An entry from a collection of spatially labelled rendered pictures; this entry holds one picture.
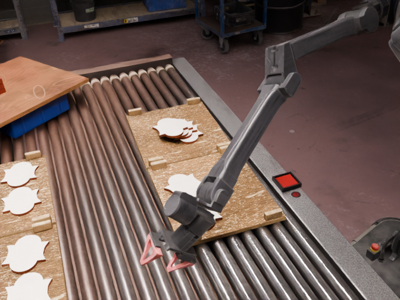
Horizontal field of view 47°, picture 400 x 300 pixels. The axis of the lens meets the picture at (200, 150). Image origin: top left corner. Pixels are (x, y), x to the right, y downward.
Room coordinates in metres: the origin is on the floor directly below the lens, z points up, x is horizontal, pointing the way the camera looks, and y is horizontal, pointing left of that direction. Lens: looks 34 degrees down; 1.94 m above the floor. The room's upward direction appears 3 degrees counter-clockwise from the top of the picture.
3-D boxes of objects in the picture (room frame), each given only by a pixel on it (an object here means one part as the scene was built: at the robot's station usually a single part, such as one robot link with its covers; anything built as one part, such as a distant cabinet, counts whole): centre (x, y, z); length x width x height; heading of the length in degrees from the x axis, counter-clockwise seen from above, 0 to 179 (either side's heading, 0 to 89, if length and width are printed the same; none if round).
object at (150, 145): (1.62, 0.09, 0.93); 0.41 x 0.35 x 0.02; 17
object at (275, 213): (1.07, -0.22, 0.95); 0.06 x 0.02 x 0.03; 108
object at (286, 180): (1.27, -0.30, 0.92); 0.06 x 0.06 x 0.01; 19
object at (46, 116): (1.84, 0.79, 0.97); 0.31 x 0.31 x 0.10; 53
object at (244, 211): (1.22, -0.03, 0.93); 0.41 x 0.35 x 0.02; 18
